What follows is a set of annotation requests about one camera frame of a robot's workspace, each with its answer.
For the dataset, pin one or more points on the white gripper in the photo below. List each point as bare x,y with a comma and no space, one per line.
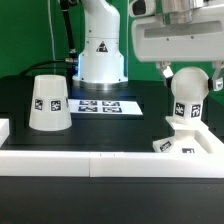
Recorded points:
200,40

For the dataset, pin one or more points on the white lamp bulb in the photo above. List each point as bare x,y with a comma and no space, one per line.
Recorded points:
189,87

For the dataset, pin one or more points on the white lamp base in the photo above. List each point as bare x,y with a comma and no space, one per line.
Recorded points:
187,138

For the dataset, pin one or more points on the white lamp shade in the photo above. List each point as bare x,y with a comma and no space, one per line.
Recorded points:
50,108

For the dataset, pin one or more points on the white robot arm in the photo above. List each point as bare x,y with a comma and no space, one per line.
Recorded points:
100,64

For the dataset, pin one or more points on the white right fence bar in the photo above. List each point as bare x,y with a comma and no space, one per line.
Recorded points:
207,140

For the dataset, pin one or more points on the white fence bar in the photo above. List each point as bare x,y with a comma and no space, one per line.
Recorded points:
112,164
207,140
4,130

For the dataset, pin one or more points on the white marker sheet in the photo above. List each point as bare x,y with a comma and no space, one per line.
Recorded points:
104,107

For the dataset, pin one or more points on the white left fence bar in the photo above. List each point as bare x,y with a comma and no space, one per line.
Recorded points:
4,130

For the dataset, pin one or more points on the white front fence bar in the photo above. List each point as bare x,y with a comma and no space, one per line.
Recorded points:
112,164

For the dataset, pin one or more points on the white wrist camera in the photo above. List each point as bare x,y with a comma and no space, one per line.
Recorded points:
139,8

